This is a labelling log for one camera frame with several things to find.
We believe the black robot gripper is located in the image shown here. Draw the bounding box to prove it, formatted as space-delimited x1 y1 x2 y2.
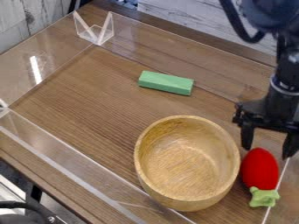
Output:
232 77 299 159

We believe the red plush strawberry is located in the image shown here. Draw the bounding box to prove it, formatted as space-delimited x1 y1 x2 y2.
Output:
240 148 280 207

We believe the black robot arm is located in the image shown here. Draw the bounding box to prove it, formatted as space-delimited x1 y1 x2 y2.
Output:
232 0 299 158

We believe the wooden bowl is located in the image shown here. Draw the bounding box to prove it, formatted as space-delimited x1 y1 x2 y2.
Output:
135 115 240 212

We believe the green rectangular block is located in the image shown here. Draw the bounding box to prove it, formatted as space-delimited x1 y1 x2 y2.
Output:
138 71 194 95

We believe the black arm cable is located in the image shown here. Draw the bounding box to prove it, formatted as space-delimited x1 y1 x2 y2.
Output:
218 0 267 44

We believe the clear acrylic corner bracket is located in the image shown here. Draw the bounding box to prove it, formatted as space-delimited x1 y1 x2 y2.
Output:
72 12 115 46

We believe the clear acrylic tray wall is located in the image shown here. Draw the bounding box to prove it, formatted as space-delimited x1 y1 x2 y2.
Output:
0 100 195 224

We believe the black metal table bracket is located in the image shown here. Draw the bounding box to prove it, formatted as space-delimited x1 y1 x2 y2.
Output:
25 185 68 224

